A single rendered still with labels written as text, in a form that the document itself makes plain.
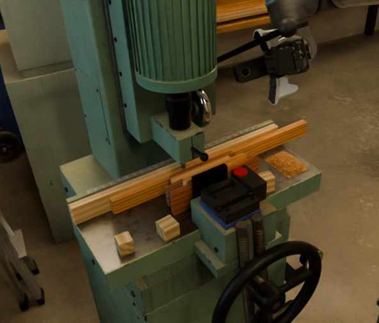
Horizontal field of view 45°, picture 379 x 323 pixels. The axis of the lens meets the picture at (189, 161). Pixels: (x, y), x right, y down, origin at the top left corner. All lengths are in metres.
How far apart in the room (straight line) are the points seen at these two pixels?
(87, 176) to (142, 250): 0.46
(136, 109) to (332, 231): 1.50
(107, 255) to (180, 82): 0.39
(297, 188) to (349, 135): 1.93
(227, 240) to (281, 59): 0.41
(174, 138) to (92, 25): 0.31
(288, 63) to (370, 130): 2.18
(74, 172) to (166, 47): 0.66
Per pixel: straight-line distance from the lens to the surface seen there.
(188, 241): 1.04
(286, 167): 1.20
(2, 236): 1.90
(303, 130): 1.35
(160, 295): 1.11
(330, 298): 2.10
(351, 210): 2.52
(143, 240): 1.03
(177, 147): 1.04
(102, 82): 1.15
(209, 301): 1.25
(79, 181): 1.40
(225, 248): 0.97
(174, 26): 0.88
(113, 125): 1.21
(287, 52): 1.04
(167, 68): 0.92
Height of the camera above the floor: 1.63
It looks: 36 degrees down
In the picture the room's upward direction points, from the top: 4 degrees counter-clockwise
